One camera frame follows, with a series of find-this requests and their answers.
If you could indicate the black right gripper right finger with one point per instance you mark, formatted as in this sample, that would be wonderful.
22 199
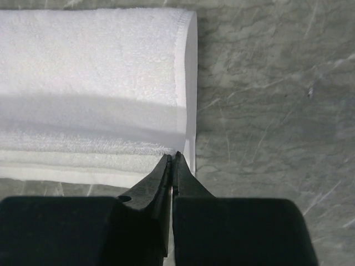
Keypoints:
210 230

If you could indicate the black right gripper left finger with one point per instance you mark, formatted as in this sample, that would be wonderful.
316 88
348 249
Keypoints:
130 229

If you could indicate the white towel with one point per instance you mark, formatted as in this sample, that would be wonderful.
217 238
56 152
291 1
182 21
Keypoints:
96 96

